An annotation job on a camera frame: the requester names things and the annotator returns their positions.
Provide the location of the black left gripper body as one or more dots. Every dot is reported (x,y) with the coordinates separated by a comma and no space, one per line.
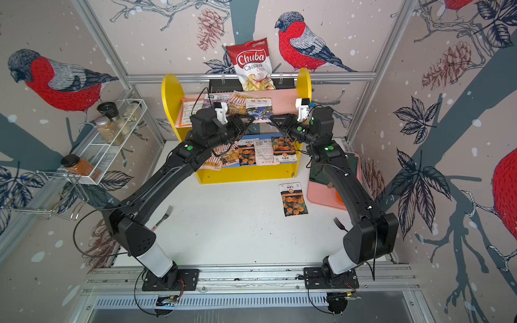
(231,128)

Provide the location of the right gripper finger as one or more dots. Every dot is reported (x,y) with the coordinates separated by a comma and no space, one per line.
(282,125)
(282,117)

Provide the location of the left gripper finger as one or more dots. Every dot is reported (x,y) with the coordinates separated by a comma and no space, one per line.
(240,117)
(241,127)

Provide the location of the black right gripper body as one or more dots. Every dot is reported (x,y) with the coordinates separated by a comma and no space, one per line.
(293,128)

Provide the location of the striped shop seed bag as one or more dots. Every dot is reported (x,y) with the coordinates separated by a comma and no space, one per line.
(237,103)

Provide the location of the blue flower seed bag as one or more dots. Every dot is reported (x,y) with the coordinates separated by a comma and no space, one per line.
(259,108)

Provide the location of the orange marigold seed bag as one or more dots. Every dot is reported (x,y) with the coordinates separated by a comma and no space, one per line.
(293,200)

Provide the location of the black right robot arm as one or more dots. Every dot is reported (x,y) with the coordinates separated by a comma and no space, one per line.
(374,232)

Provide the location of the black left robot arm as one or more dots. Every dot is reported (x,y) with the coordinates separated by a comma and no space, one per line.
(126,222)

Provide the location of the dark marigold seed bag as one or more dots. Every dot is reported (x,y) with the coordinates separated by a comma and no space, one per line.
(246,152)

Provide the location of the pink shop seed bag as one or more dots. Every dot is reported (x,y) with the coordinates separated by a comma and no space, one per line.
(212,163)
(228,155)

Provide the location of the lower orange marigold bag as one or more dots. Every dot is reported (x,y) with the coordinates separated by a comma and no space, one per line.
(283,150)

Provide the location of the white text seed bag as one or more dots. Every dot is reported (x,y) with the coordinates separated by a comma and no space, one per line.
(264,153)

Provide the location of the yellow shelf unit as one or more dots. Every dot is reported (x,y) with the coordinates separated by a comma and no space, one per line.
(283,102)

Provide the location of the purple flower seed bag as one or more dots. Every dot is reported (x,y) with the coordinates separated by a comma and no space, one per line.
(210,99)

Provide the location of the white orange seed bag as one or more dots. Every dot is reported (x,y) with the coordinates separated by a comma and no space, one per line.
(188,109)

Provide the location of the red Chuba chips bag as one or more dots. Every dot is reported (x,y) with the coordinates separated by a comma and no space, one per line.
(252,65)

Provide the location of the dark green cloth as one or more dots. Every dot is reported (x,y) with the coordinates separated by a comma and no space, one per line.
(316,172)

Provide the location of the pink tray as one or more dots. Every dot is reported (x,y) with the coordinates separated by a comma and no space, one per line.
(323,195)

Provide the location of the orange bowl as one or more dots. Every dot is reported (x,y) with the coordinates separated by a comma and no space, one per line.
(338,198)

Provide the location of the silver fork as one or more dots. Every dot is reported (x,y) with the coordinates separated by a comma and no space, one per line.
(164,217)

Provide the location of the pale spice jar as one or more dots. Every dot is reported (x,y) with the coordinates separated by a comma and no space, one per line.
(132,112)

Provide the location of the black lid spice jar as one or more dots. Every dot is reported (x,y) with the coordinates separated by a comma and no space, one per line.
(109,110)

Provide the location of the silver lid spice jar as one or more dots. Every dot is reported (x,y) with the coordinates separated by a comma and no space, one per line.
(109,131)

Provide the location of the orange spice jar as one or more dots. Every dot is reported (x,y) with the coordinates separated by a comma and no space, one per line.
(77,165)

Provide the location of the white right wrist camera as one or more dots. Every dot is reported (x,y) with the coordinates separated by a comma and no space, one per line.
(303,108)

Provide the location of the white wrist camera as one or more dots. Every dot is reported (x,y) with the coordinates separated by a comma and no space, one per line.
(221,109)
(303,108)

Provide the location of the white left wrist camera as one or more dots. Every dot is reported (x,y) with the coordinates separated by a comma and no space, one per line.
(221,109)

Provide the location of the black wall holder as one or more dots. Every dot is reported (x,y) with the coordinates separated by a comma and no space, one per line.
(230,85)

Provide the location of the white wire spice rack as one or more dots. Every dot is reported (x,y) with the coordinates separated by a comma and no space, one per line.
(101,154)

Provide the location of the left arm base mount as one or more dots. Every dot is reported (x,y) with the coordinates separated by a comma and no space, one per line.
(174,280)

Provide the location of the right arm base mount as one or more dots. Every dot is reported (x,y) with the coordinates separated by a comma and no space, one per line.
(322,277)

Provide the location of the metal wire hook rack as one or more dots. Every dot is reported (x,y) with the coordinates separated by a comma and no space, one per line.
(61,195)

